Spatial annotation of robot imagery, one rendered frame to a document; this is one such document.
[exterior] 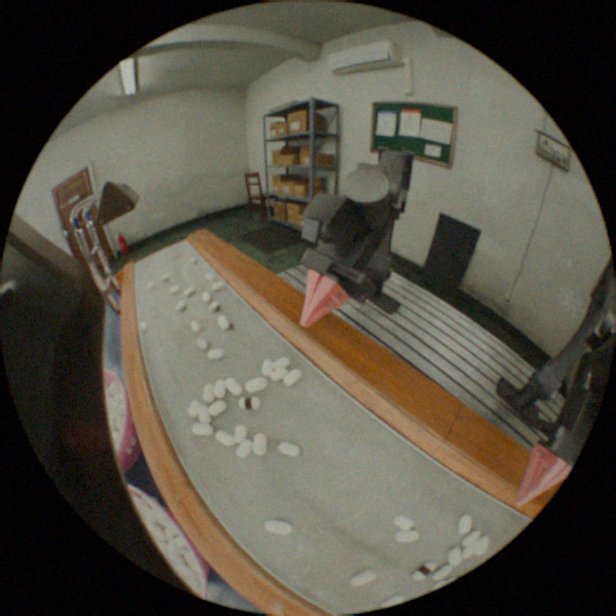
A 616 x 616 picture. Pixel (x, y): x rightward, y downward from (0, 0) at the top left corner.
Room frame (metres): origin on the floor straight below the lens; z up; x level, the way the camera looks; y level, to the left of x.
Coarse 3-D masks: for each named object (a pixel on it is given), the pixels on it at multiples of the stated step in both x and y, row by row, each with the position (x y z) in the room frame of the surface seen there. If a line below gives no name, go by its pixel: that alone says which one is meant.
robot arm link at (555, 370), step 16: (592, 304) 0.08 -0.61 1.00; (592, 320) 0.06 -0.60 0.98; (576, 336) 0.07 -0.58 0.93; (560, 352) 0.07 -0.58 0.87; (576, 352) 0.04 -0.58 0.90; (544, 368) 0.07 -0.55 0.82; (560, 368) 0.04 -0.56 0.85; (544, 384) 0.04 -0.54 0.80; (560, 384) 0.01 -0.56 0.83; (544, 400) 0.00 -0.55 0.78
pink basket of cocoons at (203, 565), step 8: (136, 488) -0.08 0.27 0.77; (144, 496) -0.09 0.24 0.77; (160, 504) -0.10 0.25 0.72; (168, 512) -0.11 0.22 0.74; (168, 520) -0.11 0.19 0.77; (176, 520) -0.12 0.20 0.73; (176, 528) -0.12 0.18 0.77; (184, 536) -0.13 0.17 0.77; (192, 544) -0.15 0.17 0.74; (192, 552) -0.15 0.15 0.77; (200, 560) -0.17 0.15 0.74; (200, 568) -0.18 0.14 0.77; (208, 568) -0.21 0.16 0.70; (200, 576) -0.19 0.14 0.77
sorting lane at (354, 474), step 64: (192, 256) 0.69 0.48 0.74; (192, 320) 0.32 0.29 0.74; (256, 320) 0.32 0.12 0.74; (192, 384) 0.15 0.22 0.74; (320, 384) 0.16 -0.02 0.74; (192, 448) 0.02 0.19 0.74; (320, 448) 0.05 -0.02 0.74; (384, 448) 0.04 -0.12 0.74; (256, 512) -0.06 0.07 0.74; (320, 512) -0.05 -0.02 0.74; (384, 512) -0.07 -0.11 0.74; (448, 512) -0.11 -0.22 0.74; (512, 512) -0.19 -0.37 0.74; (320, 576) -0.17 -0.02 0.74; (384, 576) -0.19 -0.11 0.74; (448, 576) -0.24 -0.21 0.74
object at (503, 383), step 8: (504, 384) 0.12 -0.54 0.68; (512, 384) 0.11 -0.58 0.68; (528, 384) 0.07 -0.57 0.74; (496, 392) 0.10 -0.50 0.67; (504, 392) 0.09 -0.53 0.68; (512, 392) 0.08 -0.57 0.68; (520, 392) 0.07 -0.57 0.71; (528, 392) 0.05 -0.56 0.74; (504, 400) 0.07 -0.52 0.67; (512, 400) 0.06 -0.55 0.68; (520, 400) 0.05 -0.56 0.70; (528, 400) 0.03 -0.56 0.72; (536, 400) 0.02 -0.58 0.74; (520, 408) 0.03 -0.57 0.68; (528, 408) 0.01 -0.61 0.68; (536, 408) 0.00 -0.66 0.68; (528, 416) -0.01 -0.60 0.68; (536, 416) -0.02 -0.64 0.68
